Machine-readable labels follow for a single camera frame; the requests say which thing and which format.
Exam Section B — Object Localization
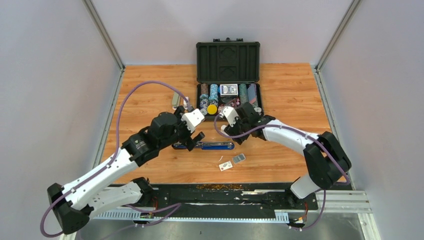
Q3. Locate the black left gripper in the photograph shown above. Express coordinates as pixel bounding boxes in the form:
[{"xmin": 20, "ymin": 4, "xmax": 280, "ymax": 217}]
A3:
[{"xmin": 159, "ymin": 106, "xmax": 205, "ymax": 151}]

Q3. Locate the blue stapler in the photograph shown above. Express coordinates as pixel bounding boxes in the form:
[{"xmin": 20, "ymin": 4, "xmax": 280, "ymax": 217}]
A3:
[{"xmin": 193, "ymin": 141, "xmax": 235, "ymax": 150}]

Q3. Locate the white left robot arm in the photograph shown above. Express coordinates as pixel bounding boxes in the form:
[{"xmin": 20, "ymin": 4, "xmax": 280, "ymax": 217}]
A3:
[{"xmin": 47, "ymin": 106, "xmax": 205, "ymax": 235}]

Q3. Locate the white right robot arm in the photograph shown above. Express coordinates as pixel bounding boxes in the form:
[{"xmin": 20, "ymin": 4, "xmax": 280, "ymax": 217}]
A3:
[{"xmin": 215, "ymin": 102, "xmax": 352, "ymax": 209}]

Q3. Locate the small white stapler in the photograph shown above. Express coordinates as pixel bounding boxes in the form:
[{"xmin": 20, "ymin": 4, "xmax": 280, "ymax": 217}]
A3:
[{"xmin": 182, "ymin": 96, "xmax": 189, "ymax": 105}]

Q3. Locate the grey-green stapler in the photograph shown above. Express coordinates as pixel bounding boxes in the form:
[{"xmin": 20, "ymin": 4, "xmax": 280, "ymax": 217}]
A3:
[{"xmin": 171, "ymin": 92, "xmax": 181, "ymax": 110}]

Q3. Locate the yellow poker chip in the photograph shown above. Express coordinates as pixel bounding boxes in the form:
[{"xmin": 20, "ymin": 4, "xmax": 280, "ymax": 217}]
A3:
[{"xmin": 207, "ymin": 104, "xmax": 218, "ymax": 115}]

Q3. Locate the blue playing card deck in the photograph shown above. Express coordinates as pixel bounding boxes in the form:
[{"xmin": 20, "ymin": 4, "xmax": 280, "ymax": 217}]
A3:
[{"xmin": 219, "ymin": 84, "xmax": 239, "ymax": 97}]

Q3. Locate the black poker chip case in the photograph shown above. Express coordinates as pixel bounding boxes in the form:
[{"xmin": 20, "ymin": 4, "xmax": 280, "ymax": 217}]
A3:
[{"xmin": 195, "ymin": 38, "xmax": 264, "ymax": 121}]

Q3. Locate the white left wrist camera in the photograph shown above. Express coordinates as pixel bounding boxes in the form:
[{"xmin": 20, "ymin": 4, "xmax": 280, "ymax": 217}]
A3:
[{"xmin": 181, "ymin": 108, "xmax": 205, "ymax": 133}]

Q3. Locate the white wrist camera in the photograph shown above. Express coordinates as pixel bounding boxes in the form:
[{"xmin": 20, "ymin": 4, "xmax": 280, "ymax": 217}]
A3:
[
  {"xmin": 221, "ymin": 106, "xmax": 240, "ymax": 127},
  {"xmin": 181, "ymin": 108, "xmax": 205, "ymax": 133}
]

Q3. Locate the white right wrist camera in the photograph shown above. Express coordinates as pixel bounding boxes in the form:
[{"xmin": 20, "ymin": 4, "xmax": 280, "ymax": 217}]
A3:
[{"xmin": 221, "ymin": 106, "xmax": 240, "ymax": 127}]

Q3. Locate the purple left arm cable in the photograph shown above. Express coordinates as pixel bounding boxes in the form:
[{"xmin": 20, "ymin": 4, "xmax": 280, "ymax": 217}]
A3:
[{"xmin": 40, "ymin": 80, "xmax": 195, "ymax": 238}]

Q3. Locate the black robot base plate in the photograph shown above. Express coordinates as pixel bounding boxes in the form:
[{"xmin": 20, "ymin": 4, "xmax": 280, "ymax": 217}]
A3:
[{"xmin": 134, "ymin": 183, "xmax": 318, "ymax": 219}]

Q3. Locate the aluminium slotted rail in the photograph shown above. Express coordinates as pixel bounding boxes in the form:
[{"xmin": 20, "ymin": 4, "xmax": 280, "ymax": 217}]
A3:
[{"xmin": 96, "ymin": 207, "xmax": 290, "ymax": 223}]

